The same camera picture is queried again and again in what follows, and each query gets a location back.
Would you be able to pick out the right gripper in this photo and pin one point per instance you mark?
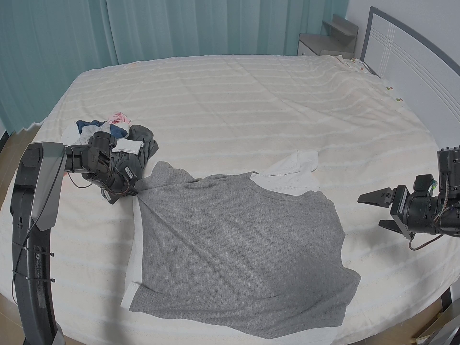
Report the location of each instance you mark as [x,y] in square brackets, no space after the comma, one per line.
[420,214]

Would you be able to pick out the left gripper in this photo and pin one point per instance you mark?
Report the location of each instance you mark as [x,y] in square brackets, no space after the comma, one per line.
[120,183]

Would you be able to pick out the grey white-sleeved top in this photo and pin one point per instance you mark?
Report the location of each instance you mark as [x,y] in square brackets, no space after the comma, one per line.
[233,246]

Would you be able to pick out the pale grey white garment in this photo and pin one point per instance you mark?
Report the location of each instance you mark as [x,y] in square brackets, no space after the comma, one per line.
[129,145]

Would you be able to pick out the dark grey garment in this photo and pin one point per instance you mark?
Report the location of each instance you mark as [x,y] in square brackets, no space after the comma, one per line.
[143,146]

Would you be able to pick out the dark blue garment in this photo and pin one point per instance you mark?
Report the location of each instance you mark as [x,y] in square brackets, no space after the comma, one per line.
[116,130]

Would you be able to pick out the pink garment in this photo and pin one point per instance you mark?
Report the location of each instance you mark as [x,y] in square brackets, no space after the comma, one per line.
[118,117]

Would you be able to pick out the white low cabinet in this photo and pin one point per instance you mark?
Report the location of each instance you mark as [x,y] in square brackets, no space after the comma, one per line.
[442,329]

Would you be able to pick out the blue-green curtain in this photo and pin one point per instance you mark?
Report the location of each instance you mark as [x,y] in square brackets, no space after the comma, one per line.
[54,49]
[215,13]

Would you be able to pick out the bed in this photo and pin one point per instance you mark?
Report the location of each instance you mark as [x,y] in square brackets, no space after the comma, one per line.
[251,102]

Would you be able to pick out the grey bedside table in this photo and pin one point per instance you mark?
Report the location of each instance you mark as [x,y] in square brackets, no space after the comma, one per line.
[320,43]

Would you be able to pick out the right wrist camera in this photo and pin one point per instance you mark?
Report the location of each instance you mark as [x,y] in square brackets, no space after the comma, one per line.
[424,184]

